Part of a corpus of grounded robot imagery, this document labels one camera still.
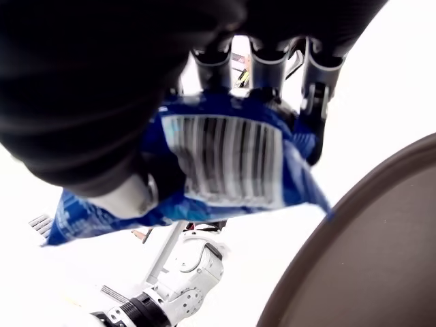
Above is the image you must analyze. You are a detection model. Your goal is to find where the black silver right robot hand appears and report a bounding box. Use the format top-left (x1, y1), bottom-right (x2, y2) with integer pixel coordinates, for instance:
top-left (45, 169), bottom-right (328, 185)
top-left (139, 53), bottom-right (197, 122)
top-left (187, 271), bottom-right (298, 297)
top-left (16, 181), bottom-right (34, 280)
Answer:
top-left (0, 0), bottom-right (389, 217)

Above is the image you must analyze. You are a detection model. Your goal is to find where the blue Oreo packet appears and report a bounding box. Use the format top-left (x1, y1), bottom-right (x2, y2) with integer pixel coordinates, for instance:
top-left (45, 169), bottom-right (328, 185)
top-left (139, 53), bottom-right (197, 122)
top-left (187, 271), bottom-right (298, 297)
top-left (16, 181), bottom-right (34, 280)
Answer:
top-left (42, 88), bottom-right (333, 247)

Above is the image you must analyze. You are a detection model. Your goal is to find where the round dark brown tray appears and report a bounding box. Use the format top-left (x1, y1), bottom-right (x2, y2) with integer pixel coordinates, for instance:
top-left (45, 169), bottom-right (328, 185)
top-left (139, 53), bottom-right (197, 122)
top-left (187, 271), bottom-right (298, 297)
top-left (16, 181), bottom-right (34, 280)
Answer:
top-left (255, 132), bottom-right (436, 327)

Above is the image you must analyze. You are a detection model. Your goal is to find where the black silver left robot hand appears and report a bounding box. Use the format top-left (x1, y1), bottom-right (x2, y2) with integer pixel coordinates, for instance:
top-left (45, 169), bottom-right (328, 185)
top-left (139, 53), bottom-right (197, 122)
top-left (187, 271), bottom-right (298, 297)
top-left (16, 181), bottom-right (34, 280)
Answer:
top-left (183, 219), bottom-right (228, 236)

